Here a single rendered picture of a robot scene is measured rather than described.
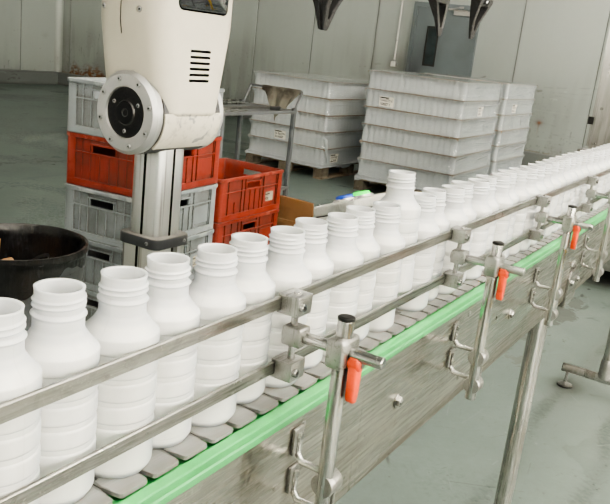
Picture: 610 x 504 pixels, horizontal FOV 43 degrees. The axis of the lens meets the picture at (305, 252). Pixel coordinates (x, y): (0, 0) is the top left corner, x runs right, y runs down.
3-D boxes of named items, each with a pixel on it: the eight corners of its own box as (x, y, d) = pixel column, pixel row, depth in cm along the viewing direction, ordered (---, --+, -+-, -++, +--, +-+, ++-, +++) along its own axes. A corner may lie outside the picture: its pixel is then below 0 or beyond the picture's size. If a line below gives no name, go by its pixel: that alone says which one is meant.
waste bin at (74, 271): (-1, 471, 234) (1, 270, 217) (-89, 421, 256) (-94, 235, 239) (109, 419, 272) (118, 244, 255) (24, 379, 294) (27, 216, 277)
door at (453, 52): (455, 157, 1119) (480, 6, 1065) (393, 145, 1168) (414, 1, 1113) (457, 156, 1127) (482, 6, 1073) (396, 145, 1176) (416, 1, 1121)
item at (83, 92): (144, 145, 305) (147, 89, 300) (63, 130, 321) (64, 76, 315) (222, 136, 359) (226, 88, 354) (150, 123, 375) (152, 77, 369)
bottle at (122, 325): (126, 489, 60) (138, 290, 56) (61, 469, 62) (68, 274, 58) (164, 454, 66) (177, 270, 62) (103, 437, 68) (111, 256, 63)
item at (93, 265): (134, 304, 323) (136, 253, 317) (58, 281, 339) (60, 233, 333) (212, 273, 376) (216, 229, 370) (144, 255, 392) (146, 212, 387)
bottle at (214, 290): (220, 435, 70) (237, 262, 66) (160, 420, 72) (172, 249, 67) (243, 408, 76) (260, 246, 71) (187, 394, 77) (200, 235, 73)
